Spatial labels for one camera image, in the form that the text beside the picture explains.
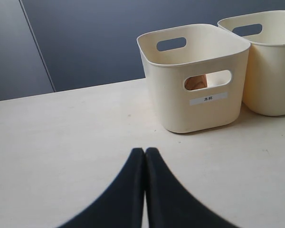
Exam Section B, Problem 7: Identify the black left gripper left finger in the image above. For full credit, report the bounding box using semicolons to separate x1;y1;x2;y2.
60;148;145;228

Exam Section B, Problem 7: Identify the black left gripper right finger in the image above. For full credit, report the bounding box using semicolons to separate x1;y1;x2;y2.
145;147;232;228

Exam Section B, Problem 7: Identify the brown wooden cup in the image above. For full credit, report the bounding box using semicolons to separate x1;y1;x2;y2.
184;75;208;91

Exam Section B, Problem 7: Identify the white label on left bin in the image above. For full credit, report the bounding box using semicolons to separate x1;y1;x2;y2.
189;92;228;105

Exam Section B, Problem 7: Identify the left cream plastic bin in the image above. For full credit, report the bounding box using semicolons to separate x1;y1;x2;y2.
137;24;250;133

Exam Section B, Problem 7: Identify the cream plastic bin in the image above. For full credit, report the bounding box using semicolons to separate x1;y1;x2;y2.
217;10;285;116
137;24;250;133

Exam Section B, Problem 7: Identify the middle cream plastic bin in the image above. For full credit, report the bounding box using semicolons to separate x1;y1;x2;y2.
217;10;285;116

